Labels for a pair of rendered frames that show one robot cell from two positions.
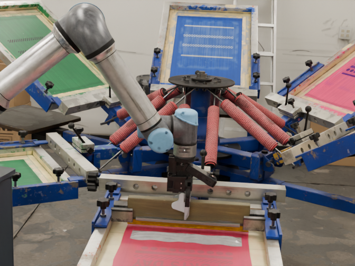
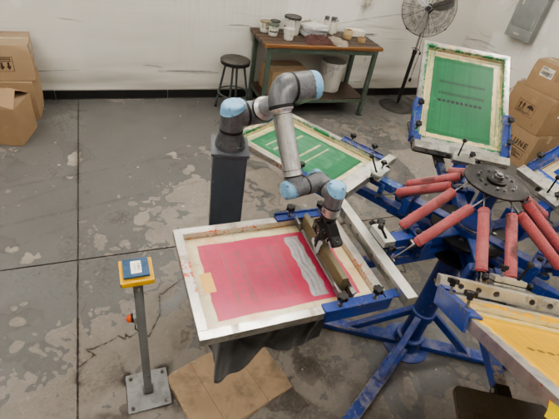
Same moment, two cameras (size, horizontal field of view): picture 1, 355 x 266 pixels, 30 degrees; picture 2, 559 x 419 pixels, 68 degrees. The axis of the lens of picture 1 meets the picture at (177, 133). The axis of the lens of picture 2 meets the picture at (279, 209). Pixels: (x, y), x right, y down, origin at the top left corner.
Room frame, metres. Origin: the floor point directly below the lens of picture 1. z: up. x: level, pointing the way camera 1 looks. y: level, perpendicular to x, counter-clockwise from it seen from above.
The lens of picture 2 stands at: (1.20, -1.11, 2.26)
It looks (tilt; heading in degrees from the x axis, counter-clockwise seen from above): 38 degrees down; 60
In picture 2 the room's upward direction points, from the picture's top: 10 degrees clockwise
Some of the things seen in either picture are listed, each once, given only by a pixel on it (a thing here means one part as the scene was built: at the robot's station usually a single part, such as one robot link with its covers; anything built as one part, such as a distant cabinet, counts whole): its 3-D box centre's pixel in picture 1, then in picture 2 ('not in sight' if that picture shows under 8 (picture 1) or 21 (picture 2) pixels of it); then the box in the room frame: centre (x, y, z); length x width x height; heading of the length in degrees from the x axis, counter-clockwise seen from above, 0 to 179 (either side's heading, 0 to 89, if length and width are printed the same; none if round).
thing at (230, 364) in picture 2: not in sight; (274, 341); (1.79, -0.24, 0.74); 0.46 x 0.04 x 0.42; 177
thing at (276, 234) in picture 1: (270, 225); (355, 305); (2.08, -0.33, 0.98); 0.30 x 0.05 x 0.07; 177
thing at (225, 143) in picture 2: not in sight; (230, 136); (1.84, 0.60, 1.25); 0.15 x 0.15 x 0.10
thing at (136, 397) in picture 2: not in sight; (143, 338); (1.30, 0.12, 0.48); 0.22 x 0.22 x 0.96; 87
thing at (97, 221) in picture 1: (106, 214); (303, 218); (2.11, 0.23, 0.98); 0.30 x 0.05 x 0.07; 177
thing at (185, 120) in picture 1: (185, 126); (334, 194); (2.06, -0.02, 1.31); 0.09 x 0.08 x 0.11; 99
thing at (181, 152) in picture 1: (184, 150); (330, 210); (2.06, -0.03, 1.23); 0.08 x 0.08 x 0.05
